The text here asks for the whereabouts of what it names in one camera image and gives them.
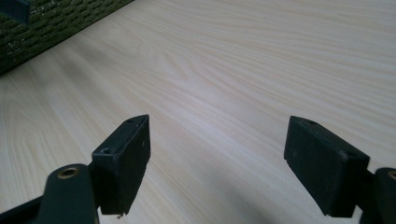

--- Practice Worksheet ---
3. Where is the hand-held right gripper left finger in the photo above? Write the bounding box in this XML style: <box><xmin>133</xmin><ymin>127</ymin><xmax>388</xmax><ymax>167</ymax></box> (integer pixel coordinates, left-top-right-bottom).
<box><xmin>92</xmin><ymin>114</ymin><xmax>152</xmax><ymax>216</ymax></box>

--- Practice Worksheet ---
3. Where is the green woven mat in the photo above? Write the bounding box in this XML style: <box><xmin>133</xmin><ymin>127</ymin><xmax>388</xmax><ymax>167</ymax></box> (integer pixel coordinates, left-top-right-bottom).
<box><xmin>0</xmin><ymin>0</ymin><xmax>135</xmax><ymax>76</ymax></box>

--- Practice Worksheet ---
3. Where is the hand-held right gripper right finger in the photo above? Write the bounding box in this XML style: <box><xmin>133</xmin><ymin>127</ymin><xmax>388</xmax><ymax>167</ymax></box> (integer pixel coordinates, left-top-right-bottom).
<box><xmin>283</xmin><ymin>115</ymin><xmax>371</xmax><ymax>217</ymax></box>

